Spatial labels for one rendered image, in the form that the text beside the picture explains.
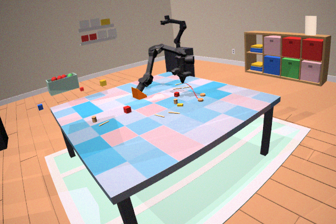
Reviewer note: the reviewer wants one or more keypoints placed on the small brown wooden cylinder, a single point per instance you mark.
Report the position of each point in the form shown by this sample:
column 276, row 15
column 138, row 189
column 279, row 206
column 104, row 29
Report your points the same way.
column 94, row 119

